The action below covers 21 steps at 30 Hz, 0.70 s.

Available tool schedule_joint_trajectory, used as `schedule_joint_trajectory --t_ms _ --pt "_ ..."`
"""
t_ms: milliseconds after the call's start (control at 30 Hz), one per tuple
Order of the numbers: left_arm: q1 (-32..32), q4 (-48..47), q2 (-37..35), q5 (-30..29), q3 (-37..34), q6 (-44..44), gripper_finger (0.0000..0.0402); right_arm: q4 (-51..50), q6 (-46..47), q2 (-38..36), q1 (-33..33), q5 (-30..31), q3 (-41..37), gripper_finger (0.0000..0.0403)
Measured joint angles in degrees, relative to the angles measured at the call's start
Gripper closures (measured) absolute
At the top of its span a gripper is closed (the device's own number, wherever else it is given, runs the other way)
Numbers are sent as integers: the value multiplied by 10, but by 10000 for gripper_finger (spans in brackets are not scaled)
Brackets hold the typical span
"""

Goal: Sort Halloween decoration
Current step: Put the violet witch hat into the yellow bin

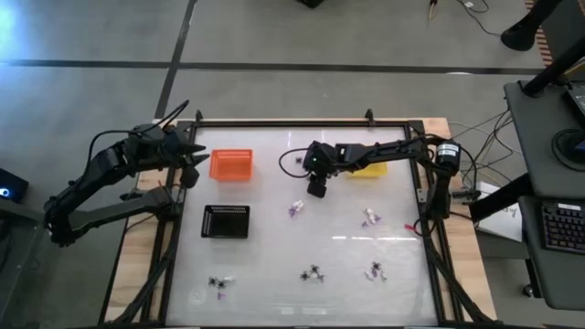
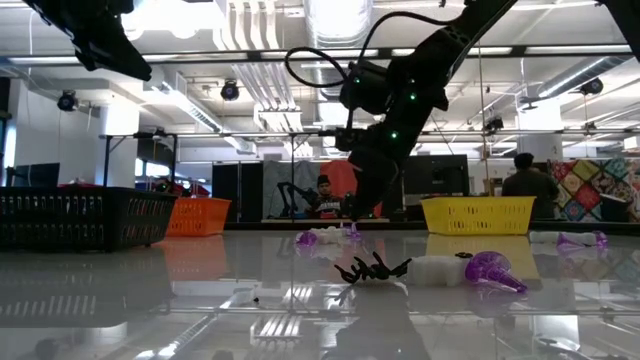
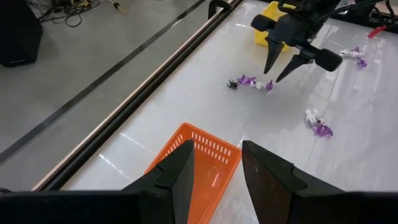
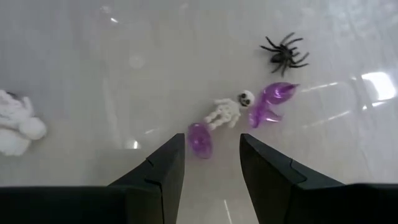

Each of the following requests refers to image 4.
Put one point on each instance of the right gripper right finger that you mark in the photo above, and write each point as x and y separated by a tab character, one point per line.
267	186

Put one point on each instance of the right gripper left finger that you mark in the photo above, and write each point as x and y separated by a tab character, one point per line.
161	186

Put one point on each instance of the purple witch hat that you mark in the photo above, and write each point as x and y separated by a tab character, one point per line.
273	93
199	140

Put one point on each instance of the white plastic skeleton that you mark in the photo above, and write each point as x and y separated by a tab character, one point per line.
228	112

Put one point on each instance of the black plastic spider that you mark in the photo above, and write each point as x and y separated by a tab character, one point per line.
283	56

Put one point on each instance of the white ghost figure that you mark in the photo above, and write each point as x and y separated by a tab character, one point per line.
18	124

